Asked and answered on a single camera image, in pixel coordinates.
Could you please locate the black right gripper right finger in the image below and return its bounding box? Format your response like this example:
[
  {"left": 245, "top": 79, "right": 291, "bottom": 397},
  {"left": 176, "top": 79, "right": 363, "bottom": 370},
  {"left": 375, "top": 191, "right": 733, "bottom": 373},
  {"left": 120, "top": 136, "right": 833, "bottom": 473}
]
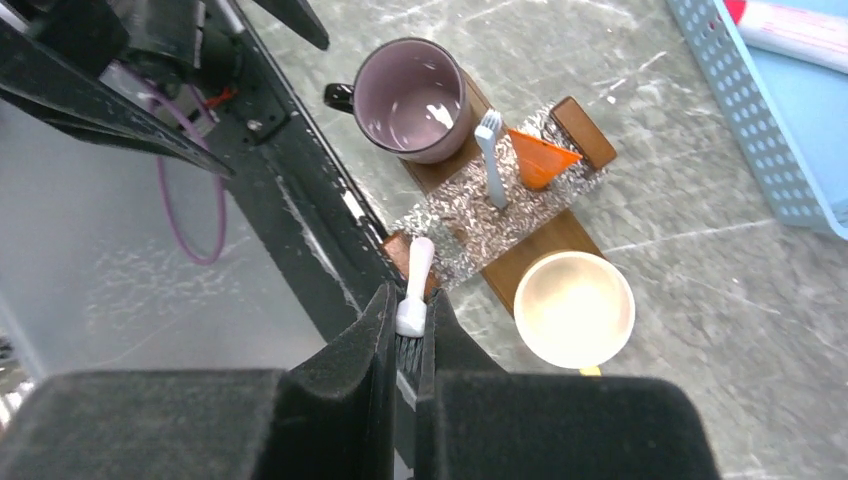
[{"left": 414, "top": 289, "right": 719, "bottom": 479}]

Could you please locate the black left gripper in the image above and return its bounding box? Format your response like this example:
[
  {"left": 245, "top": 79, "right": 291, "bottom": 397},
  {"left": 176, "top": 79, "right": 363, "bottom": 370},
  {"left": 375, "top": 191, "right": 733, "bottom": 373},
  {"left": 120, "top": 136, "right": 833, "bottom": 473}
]
[{"left": 1, "top": 0, "right": 330, "bottom": 178}]

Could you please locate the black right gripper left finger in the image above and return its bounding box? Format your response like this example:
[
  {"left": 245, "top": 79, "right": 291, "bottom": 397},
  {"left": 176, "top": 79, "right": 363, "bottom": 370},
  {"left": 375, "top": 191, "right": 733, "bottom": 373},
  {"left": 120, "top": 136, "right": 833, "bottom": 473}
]
[{"left": 1, "top": 283, "right": 398, "bottom": 479}]

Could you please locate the yellow mug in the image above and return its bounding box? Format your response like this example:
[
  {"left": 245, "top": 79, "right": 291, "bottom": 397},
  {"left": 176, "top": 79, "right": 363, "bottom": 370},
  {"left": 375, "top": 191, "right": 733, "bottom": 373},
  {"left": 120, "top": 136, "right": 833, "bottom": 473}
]
[{"left": 513, "top": 251, "right": 636, "bottom": 375}]

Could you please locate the clear acrylic holder wooden base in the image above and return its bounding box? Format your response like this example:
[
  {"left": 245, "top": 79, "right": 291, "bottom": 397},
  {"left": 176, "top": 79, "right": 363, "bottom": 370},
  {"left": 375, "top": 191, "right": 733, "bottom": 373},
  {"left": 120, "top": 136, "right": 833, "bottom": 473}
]
[{"left": 392, "top": 97, "right": 617, "bottom": 288}]

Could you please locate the brown oval wooden tray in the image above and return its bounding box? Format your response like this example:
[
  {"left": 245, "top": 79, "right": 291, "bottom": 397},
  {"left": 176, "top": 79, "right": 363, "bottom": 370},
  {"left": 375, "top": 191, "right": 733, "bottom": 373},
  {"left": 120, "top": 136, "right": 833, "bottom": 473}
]
[{"left": 382, "top": 96, "right": 617, "bottom": 310}]

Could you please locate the purple grey mug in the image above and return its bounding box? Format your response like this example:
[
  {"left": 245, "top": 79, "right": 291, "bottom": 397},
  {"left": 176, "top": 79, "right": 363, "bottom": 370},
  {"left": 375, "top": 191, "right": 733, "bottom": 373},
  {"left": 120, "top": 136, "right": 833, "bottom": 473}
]
[{"left": 323, "top": 37, "right": 474, "bottom": 164}]

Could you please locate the orange toothpaste tube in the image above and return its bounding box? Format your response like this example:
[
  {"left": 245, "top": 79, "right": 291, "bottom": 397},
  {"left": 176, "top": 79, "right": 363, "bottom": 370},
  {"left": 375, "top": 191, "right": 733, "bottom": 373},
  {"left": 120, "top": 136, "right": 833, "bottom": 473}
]
[{"left": 507, "top": 128, "right": 583, "bottom": 190}]

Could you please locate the light blue plastic basket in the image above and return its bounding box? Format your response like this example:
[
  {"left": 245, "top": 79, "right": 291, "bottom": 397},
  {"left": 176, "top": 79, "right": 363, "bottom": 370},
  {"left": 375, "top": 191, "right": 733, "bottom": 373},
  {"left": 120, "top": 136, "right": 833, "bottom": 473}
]
[{"left": 666, "top": 0, "right": 847, "bottom": 238}]

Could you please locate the white toothpaste tube red cap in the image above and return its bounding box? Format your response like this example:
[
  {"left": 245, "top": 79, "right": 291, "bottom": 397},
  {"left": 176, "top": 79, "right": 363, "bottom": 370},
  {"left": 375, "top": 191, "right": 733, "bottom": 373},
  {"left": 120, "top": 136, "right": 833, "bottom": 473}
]
[{"left": 724, "top": 1, "right": 847, "bottom": 74}]

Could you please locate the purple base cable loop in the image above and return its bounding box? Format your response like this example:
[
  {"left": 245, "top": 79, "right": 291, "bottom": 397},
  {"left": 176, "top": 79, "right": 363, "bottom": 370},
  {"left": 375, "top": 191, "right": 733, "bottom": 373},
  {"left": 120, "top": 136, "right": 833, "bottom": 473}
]
[{"left": 129, "top": 69, "right": 229, "bottom": 268}]

